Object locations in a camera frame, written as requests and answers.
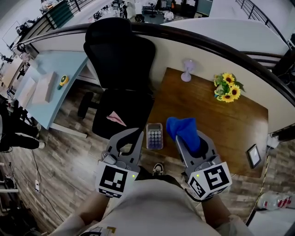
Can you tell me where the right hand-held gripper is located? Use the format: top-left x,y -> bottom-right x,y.
175,130 -> 232,201

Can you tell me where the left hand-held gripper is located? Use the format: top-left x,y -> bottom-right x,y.
95,128 -> 145,199

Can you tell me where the blue cloth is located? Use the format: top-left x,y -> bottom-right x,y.
165,117 -> 201,154

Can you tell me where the purple calculator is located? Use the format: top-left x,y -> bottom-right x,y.
146,123 -> 165,150

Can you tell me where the person's right forearm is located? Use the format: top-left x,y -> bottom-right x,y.
201,197 -> 232,229

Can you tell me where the person's left forearm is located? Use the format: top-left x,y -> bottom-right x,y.
79,190 -> 110,227

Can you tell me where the pink cloth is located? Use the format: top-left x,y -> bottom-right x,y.
106,111 -> 127,127

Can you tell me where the person's sneaker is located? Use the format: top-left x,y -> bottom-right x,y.
152,162 -> 165,176

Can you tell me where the sunflower bouquet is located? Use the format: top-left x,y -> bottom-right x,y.
213,72 -> 246,103

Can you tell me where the person's white shirt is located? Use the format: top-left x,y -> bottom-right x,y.
48,177 -> 254,236

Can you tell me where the black office chair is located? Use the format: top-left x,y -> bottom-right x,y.
77,17 -> 157,140

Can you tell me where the white power adapter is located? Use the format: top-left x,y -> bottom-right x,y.
266,135 -> 280,148

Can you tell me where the small purple desk fan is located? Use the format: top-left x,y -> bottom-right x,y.
180,58 -> 205,83

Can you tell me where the green and yellow tape measure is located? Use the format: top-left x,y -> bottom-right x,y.
57,75 -> 70,90

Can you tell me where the clear plastic bottle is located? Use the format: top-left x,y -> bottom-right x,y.
256,192 -> 294,211

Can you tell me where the white flat box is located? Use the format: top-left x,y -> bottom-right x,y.
31,71 -> 58,105

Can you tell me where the black curved railing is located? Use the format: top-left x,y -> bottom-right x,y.
13,22 -> 295,109

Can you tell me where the white paper sheet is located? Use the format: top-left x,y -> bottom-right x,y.
17,77 -> 37,107

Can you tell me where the light blue desk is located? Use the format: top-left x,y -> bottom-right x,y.
14,49 -> 90,139

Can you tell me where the black picture frame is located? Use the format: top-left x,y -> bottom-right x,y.
246,143 -> 262,169

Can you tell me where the yellow and black cable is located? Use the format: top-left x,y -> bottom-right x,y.
253,153 -> 271,209

